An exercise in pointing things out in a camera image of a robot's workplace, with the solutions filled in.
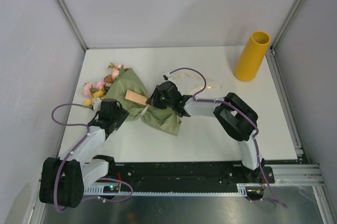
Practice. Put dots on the artificial flower bouquet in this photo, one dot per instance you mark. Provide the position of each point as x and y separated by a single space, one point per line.
99 89

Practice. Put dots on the right aluminium corner post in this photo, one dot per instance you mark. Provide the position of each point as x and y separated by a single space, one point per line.
293 11

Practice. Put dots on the yellow cylindrical vase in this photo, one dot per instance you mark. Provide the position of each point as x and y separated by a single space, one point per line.
252 56

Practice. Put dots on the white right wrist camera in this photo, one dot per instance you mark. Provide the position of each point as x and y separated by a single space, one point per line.
168 77

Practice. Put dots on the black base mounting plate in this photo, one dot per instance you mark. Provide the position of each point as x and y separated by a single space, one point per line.
180 176

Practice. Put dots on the left aluminium corner post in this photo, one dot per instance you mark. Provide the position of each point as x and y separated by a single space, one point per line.
71 23

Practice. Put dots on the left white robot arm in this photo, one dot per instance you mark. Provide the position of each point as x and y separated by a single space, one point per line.
65 178

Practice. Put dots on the cream printed ribbon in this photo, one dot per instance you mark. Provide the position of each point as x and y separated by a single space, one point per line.
189 82

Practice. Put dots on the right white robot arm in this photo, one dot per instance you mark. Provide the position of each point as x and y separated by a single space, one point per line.
237 119

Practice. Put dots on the white slotted cable duct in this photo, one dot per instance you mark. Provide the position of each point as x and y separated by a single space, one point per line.
103 191

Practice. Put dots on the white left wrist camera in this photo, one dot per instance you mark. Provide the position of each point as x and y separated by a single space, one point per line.
95 102

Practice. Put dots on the aluminium frame rail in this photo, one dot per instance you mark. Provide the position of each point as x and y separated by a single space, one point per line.
285 102

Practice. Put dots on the aluminium corner post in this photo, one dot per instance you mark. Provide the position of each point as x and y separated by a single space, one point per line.
71 23
293 11

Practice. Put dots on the green and peach wrapping paper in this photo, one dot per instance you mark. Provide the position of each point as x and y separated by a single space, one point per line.
165 120

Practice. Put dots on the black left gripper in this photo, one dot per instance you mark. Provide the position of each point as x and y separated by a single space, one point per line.
122 114

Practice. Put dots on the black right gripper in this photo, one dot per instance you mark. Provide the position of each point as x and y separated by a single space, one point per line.
154 101

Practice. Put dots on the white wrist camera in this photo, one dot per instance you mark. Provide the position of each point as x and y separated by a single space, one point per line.
95 102
168 77

